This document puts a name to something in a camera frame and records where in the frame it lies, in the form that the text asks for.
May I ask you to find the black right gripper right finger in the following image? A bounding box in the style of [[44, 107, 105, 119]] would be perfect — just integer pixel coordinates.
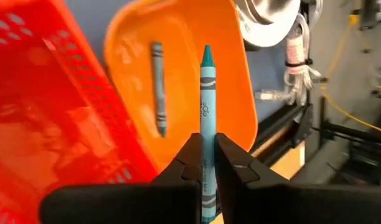
[[215, 133, 381, 224]]

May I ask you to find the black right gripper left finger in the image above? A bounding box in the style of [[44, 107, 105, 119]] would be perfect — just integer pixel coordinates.
[[39, 133, 204, 224]]

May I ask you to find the blue-grey crayon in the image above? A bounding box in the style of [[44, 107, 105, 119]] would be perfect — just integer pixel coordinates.
[[150, 42, 167, 138]]

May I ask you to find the teal crayon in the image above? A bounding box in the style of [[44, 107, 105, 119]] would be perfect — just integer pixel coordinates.
[[199, 44, 217, 223]]

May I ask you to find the red mesh basket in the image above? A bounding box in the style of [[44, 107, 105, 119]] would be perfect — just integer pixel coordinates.
[[0, 0, 159, 224]]

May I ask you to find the orange plastic bin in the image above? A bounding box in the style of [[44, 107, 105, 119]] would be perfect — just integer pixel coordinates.
[[103, 0, 259, 171]]

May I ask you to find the black metal rig frame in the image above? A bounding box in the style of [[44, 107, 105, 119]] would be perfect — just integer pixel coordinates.
[[249, 102, 314, 166]]

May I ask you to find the yellow extension cable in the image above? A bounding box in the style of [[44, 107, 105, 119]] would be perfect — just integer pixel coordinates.
[[320, 14, 381, 137]]

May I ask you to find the white bundled lamp cord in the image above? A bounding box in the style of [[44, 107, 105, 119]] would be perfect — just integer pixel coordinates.
[[255, 12, 322, 107]]

